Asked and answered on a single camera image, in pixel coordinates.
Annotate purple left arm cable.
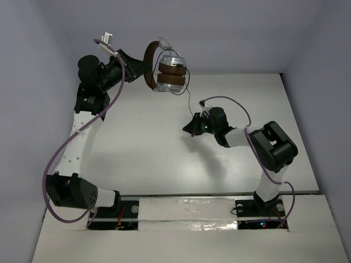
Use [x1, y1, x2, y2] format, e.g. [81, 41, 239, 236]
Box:
[43, 38, 127, 228]

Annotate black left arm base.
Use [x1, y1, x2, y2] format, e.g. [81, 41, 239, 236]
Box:
[87, 198, 139, 231]

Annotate brown silver headphones with cable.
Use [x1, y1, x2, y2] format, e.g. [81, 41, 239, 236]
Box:
[143, 37, 193, 117]

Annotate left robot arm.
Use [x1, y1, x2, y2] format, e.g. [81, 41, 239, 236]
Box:
[42, 49, 152, 216]

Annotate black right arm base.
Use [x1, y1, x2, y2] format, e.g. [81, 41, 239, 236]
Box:
[230, 199, 288, 230]

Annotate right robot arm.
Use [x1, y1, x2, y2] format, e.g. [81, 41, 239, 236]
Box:
[183, 107, 298, 215]

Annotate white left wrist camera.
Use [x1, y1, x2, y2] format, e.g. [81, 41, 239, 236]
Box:
[98, 32, 112, 55]

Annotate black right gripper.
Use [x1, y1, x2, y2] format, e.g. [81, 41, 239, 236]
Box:
[183, 113, 218, 136]

